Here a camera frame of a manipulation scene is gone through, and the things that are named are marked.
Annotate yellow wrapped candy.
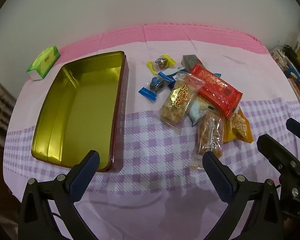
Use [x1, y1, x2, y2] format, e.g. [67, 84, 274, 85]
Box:
[147, 54, 176, 75]

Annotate clear long pastry packet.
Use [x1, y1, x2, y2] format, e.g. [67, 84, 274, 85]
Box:
[190, 110, 225, 170]

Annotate grey sesame cake block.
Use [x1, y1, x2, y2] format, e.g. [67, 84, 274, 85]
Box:
[181, 55, 205, 72]

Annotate pink purple checkered tablecloth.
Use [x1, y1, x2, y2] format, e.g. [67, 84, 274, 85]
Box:
[3, 24, 300, 239]

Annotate blue dark candy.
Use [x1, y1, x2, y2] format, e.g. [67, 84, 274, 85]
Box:
[139, 75, 171, 102]

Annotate green tissue pack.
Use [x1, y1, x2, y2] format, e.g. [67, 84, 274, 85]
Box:
[26, 46, 60, 81]

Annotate black sesame cake labelled pack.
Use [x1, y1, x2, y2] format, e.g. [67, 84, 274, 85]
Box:
[188, 96, 224, 127]

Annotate cluttered shelf items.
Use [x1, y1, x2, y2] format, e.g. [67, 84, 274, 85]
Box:
[269, 40, 300, 103]

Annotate red snack packet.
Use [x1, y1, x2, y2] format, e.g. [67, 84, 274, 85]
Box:
[190, 64, 243, 118]

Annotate orange yellow snack packet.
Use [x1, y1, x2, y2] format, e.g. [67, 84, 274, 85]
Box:
[223, 108, 254, 143]

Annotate gold rectangular metal tin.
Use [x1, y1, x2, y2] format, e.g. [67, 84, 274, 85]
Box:
[31, 51, 129, 172]

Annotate navy white cracker packet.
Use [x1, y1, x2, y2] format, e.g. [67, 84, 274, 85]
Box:
[158, 66, 188, 83]

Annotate clear fried twist snack pack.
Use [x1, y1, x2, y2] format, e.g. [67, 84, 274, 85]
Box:
[159, 72, 205, 132]

